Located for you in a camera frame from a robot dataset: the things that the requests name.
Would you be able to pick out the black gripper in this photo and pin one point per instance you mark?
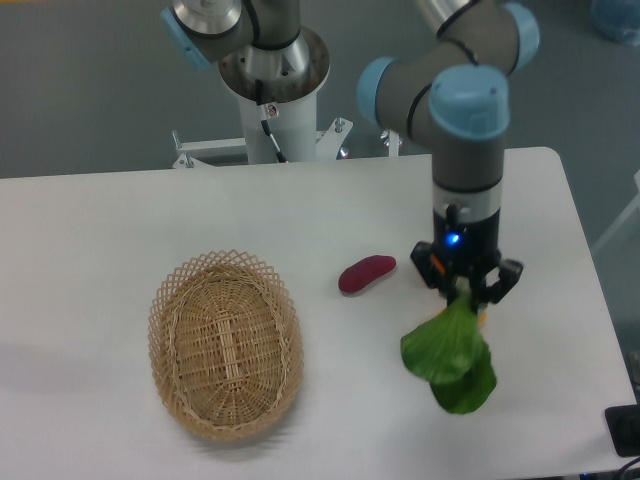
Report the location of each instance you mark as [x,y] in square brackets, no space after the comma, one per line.
[469,250]

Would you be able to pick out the green leafy vegetable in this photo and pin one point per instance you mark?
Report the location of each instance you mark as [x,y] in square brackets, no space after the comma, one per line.
[450,353]

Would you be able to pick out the grey robot arm, blue caps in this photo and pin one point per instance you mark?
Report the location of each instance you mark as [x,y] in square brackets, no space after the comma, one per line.
[454,101]

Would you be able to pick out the purple sweet potato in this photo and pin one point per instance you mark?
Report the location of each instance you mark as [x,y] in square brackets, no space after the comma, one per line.
[361,274]

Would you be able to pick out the black device at table edge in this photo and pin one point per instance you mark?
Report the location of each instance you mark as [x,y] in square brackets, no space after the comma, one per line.
[623,425]

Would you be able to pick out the woven wicker basket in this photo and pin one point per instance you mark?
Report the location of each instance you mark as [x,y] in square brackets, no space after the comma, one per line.
[225,345]

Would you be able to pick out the blue object top right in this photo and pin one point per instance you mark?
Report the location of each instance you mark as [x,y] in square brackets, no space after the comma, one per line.
[618,20]

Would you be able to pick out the white metal base frame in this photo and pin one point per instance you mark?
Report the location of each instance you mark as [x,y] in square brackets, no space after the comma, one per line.
[330,145]

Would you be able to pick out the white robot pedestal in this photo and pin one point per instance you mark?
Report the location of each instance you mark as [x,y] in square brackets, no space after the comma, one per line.
[276,91]

